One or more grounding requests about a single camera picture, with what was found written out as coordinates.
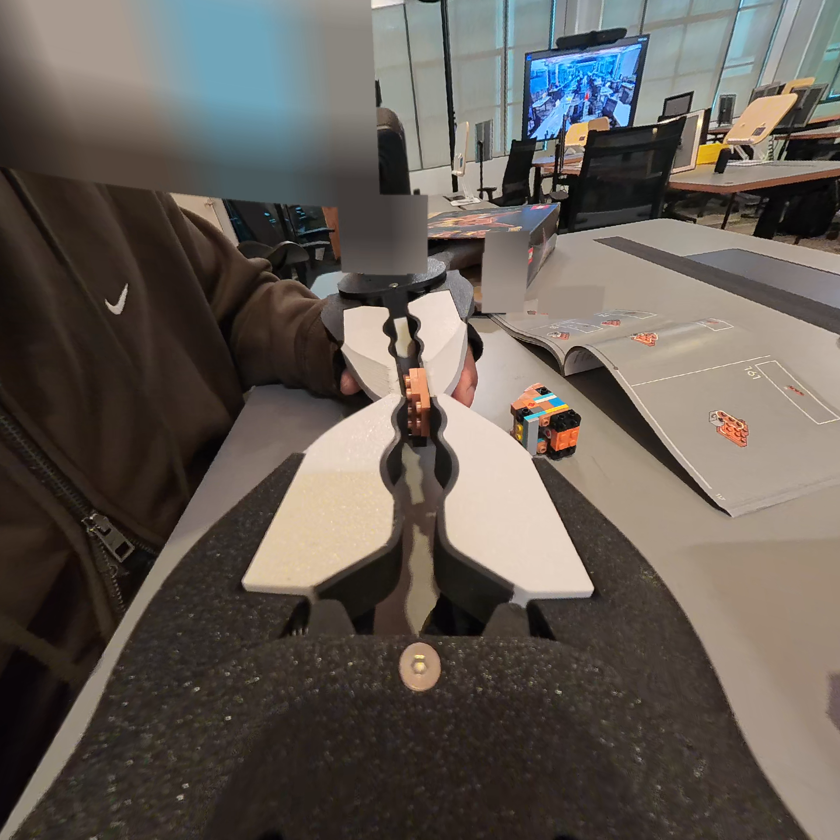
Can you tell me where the multicoloured toy brick assembly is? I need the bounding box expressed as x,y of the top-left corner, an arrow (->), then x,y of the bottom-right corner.
511,384 -> 584,460

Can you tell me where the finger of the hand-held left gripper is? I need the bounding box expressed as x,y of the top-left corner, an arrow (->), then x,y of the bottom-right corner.
341,305 -> 403,403
408,289 -> 470,396

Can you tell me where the dark printed toy set box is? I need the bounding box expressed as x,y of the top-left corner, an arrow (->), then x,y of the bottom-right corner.
427,202 -> 562,290

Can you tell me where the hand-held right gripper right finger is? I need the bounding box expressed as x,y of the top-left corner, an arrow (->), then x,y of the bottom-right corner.
420,392 -> 597,636

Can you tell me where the wood-edged office desk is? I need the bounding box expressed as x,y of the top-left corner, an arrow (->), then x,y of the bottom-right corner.
535,154 -> 840,231

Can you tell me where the grey instruction booklet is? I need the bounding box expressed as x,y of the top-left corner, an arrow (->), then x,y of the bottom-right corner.
489,308 -> 840,518

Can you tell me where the black office chair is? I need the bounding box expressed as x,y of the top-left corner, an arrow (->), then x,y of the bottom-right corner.
479,139 -> 538,207
236,239 -> 329,283
566,118 -> 686,232

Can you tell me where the grey desk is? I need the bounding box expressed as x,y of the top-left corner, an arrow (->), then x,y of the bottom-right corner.
0,217 -> 840,840

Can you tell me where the light wooden board stand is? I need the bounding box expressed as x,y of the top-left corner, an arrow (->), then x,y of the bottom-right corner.
725,92 -> 798,158

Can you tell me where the large wall monitor screen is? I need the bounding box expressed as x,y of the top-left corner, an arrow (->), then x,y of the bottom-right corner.
523,34 -> 651,140

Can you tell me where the grey side table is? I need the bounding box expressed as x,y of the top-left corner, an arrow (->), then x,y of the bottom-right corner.
410,193 -> 500,217

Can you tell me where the black conference camera bar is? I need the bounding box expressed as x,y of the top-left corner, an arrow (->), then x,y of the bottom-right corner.
556,28 -> 627,48

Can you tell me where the brown zip hoodie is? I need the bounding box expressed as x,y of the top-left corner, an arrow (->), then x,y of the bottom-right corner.
0,167 -> 283,815

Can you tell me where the black floor lamp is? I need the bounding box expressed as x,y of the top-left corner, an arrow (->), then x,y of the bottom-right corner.
420,0 -> 460,191

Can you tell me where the person's left forearm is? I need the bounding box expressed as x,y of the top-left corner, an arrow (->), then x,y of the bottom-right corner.
223,276 -> 345,398

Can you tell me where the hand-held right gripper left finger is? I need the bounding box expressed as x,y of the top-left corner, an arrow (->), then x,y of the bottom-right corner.
241,394 -> 404,634

